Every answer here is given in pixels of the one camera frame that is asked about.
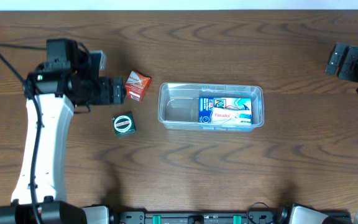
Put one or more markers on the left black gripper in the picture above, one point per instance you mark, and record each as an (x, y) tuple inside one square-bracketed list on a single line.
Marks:
[(117, 91)]

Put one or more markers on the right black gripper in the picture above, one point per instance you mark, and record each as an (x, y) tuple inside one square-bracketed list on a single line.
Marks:
[(334, 58)]

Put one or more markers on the blue KoolFever box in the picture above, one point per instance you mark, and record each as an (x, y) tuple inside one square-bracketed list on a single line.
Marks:
[(208, 103)]

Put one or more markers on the white Panadol box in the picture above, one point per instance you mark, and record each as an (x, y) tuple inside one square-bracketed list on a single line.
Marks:
[(227, 116)]

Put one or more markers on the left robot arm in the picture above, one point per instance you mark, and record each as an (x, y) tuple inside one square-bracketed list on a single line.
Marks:
[(40, 194)]

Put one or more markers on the clear plastic container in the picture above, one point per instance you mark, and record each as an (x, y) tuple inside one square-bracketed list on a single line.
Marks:
[(178, 105)]

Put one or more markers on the green round-logo box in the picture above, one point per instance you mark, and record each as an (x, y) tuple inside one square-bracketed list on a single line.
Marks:
[(123, 124)]

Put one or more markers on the red Panadol box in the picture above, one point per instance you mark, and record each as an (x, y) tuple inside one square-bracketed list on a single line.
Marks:
[(137, 85)]

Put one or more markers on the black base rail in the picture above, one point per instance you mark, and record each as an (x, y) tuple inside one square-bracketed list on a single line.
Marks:
[(260, 215)]

